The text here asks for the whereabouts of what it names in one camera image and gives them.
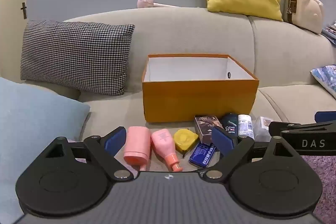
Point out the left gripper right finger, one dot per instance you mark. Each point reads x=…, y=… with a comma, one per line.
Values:
x=235, y=151

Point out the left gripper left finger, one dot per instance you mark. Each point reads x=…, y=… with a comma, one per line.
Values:
x=102, y=151

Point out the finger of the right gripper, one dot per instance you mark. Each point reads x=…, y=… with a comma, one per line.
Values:
x=286, y=126
x=325, y=116

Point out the clear cube box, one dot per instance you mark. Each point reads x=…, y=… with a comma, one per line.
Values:
x=261, y=129

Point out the white labelled bottle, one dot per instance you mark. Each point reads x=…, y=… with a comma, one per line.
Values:
x=245, y=126

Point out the dark Clear shampoo bottle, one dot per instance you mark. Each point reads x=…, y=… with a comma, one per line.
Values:
x=230, y=123

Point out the pink cylindrical bottle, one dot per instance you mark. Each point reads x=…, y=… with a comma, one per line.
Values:
x=137, y=147

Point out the illustrated card box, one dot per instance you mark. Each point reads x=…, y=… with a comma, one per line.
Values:
x=204, y=126

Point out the pink pump bottle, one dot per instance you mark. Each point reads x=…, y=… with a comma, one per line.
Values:
x=164, y=146

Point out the blue flat box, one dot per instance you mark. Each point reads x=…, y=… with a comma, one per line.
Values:
x=202, y=155

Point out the blue patterned cushion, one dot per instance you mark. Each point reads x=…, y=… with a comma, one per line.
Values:
x=326, y=76

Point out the yellow tape measure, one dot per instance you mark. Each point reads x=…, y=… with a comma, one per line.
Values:
x=184, y=140

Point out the beige sofa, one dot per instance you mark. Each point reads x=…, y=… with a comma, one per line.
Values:
x=279, y=54

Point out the light blue cushion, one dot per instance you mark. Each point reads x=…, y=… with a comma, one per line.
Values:
x=31, y=118

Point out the orange cardboard box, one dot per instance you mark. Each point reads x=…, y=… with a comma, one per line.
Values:
x=178, y=87

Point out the stack of magazines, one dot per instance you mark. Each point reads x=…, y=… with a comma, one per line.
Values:
x=329, y=32

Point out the houndstooth cushion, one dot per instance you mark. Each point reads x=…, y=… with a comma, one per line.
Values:
x=87, y=56

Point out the cream mini suitcase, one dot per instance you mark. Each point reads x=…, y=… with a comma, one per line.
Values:
x=306, y=14

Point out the pink fluffy toy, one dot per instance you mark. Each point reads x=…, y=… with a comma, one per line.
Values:
x=150, y=3

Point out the black door handle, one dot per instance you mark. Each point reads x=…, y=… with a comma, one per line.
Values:
x=24, y=10

